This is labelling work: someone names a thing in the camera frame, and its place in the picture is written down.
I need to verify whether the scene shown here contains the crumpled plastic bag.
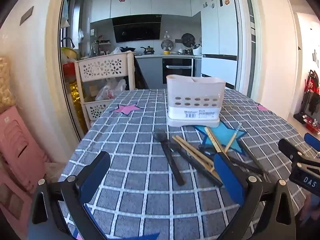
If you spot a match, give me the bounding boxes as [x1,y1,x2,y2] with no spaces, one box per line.
[94,78,127,101]

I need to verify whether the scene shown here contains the grey kitchen counter cabinet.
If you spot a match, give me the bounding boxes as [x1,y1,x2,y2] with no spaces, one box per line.
[135,54,202,89]

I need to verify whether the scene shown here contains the white perforated storage cart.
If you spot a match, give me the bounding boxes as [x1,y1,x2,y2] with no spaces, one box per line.
[74,51,137,128]

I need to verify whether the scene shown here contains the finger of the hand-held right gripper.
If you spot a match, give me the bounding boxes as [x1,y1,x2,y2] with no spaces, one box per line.
[278,138,320,171]
[304,132,320,153]

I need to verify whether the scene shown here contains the grey wall plate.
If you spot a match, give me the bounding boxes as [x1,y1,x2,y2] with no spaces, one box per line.
[20,6,34,26]

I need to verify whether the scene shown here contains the person's right forearm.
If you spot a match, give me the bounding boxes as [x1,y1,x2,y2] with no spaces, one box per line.
[299,191,320,222]

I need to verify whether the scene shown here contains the black round pan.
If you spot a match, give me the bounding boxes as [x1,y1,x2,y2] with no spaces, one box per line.
[181,33,197,48]

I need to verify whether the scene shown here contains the white plastic utensil holder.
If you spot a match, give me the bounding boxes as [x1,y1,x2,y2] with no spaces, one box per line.
[166,74,227,128]

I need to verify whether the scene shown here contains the black built-in oven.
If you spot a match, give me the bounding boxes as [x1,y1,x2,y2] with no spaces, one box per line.
[162,58,193,82]

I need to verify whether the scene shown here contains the yellow plastic basin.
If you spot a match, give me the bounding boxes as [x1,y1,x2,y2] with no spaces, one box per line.
[61,47,78,58]

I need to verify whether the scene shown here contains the gold tinsel decoration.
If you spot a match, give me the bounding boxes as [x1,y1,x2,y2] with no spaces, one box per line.
[68,79,84,132]

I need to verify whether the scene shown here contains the red and black floor item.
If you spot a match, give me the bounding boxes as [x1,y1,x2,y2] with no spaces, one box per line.
[293,69,320,134]

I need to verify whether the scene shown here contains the white refrigerator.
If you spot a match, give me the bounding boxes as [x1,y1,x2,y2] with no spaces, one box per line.
[199,0,238,87]

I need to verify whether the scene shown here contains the wooden chopstick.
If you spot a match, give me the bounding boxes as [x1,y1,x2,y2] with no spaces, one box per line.
[172,136,215,173]
[175,135,216,168]
[224,123,242,153]
[204,127,225,155]

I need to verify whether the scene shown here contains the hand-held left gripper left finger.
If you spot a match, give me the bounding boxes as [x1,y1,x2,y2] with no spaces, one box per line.
[27,151,112,240]

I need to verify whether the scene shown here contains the red plastic basin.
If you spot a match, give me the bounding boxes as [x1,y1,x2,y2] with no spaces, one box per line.
[62,62,76,76]

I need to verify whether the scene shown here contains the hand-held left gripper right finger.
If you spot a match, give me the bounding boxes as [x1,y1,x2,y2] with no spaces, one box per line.
[213,152,297,240]

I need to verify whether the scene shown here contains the white upper kitchen cabinets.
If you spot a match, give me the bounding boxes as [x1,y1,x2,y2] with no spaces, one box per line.
[89,0,193,23]

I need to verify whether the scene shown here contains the black plastic spoon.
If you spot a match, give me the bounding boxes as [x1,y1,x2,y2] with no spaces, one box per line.
[170,141,223,188]
[152,129,185,186]

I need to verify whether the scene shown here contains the clear bag of beige snacks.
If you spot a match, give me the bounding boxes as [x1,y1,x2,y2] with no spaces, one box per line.
[0,57,17,113]

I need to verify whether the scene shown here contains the grey checked tablecloth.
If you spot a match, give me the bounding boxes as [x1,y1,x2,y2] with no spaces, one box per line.
[59,88,320,240]

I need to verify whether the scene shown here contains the black range hood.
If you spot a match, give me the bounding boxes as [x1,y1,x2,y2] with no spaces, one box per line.
[112,14,162,43]

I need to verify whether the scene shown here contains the kitchen faucet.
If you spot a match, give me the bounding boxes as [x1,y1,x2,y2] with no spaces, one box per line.
[61,37,76,49]

